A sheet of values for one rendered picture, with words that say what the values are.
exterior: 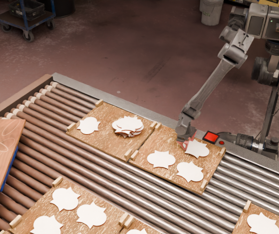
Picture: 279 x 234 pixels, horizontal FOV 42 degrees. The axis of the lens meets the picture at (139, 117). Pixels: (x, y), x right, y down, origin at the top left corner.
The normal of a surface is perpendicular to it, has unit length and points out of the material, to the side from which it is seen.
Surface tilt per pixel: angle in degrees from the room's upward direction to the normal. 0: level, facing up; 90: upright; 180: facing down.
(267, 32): 90
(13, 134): 0
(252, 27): 90
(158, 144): 0
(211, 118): 0
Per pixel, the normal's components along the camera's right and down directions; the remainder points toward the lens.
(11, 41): 0.01, -0.77
